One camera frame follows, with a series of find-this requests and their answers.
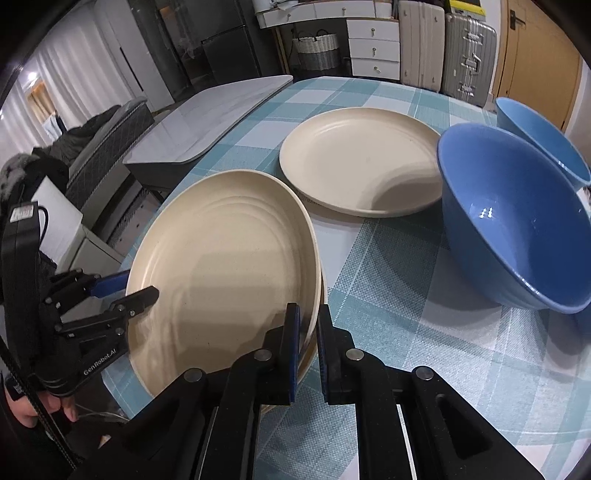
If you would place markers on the grey quilted mattress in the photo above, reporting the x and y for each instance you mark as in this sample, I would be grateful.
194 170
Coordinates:
106 147

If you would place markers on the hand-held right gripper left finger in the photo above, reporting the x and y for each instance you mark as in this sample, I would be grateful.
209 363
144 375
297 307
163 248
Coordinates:
292 350

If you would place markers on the white box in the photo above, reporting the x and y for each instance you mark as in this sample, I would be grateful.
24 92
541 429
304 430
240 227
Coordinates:
60 207

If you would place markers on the white drawer cabinet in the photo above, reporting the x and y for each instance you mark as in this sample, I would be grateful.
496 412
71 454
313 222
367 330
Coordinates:
374 46

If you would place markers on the silver suitcase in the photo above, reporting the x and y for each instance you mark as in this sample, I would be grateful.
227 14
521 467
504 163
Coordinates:
468 55

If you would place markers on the teal checked tablecloth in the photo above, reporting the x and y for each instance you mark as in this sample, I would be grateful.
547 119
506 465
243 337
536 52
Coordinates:
392 286

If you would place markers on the yellow box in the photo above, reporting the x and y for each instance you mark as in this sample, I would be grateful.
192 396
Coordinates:
466 5

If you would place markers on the person's left hand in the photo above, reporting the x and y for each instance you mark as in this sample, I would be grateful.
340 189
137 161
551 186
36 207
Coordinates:
27 410

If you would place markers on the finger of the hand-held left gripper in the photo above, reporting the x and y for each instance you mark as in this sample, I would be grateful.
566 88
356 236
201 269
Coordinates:
138 297
111 284

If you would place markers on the light blue bowl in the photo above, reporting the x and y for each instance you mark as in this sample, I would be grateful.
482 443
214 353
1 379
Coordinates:
549 138

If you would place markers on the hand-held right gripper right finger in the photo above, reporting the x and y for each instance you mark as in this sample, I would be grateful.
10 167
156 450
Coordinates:
323 364

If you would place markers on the dark cloth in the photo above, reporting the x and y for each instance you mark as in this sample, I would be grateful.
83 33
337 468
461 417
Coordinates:
74 138

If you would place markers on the wooden door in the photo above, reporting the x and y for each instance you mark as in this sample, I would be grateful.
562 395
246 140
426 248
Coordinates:
535 55

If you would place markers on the black refrigerator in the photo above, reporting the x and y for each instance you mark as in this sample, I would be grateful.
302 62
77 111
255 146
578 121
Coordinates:
221 46

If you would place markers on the wicker basket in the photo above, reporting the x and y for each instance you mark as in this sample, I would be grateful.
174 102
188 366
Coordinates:
316 53

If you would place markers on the grey marble side table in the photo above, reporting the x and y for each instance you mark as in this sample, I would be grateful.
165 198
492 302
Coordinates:
207 120

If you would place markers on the white curtain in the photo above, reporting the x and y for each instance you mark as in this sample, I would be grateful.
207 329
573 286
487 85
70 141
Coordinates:
92 60

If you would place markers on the beige suitcase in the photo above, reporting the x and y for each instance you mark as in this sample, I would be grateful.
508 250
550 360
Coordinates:
420 41

